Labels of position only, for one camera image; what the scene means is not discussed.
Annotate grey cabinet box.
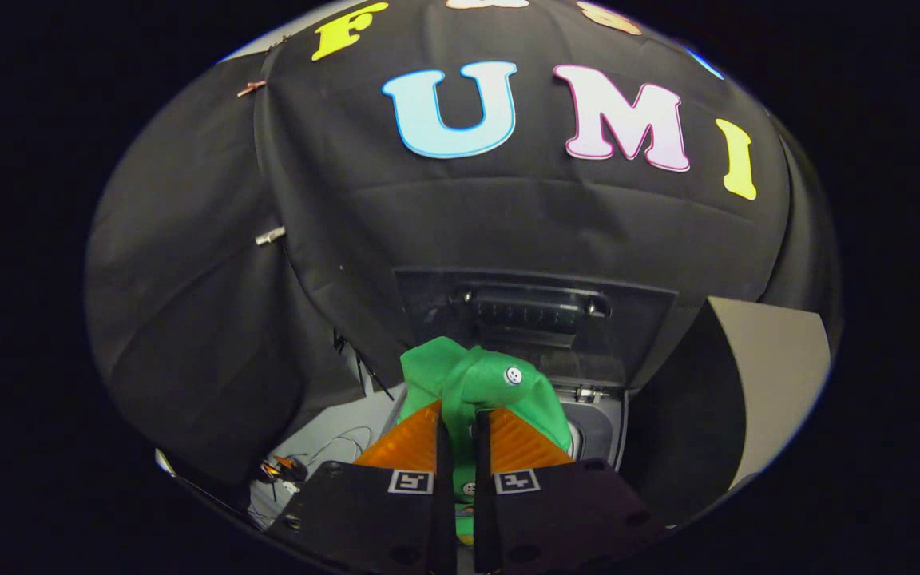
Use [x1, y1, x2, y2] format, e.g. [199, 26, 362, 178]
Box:
[628, 297, 833, 528]

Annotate green polo shirt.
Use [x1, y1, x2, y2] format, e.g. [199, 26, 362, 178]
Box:
[396, 335, 574, 545]

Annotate tangled thin cables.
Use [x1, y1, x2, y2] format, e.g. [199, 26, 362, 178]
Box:
[256, 425, 375, 521]

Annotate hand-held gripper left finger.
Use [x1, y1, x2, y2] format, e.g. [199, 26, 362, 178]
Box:
[267, 399, 458, 575]

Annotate dark top-load washing machine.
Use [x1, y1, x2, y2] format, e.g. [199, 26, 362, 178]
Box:
[248, 268, 678, 532]

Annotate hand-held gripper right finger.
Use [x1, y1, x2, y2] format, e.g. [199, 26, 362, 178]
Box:
[474, 406, 670, 575]

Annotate black backdrop cloth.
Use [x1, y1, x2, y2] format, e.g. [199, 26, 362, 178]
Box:
[85, 0, 843, 500]

